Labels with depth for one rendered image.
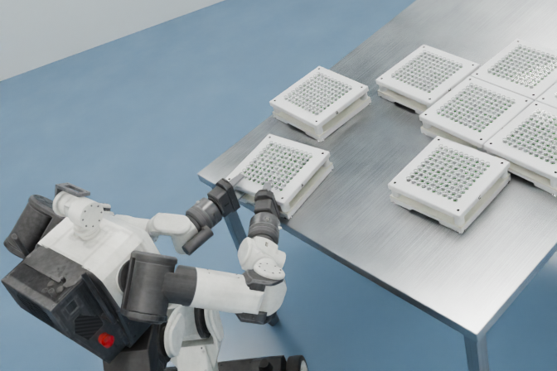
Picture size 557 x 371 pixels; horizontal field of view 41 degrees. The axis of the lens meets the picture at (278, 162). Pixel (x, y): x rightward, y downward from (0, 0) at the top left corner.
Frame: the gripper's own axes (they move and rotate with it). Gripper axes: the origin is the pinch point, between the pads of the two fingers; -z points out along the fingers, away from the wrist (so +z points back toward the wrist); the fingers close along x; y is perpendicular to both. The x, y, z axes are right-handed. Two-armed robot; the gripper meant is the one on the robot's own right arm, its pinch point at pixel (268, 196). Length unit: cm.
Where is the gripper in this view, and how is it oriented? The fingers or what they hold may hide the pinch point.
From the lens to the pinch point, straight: 222.2
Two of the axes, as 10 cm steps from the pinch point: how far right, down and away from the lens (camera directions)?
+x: 2.4, 7.4, 6.3
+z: -0.9, 6.6, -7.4
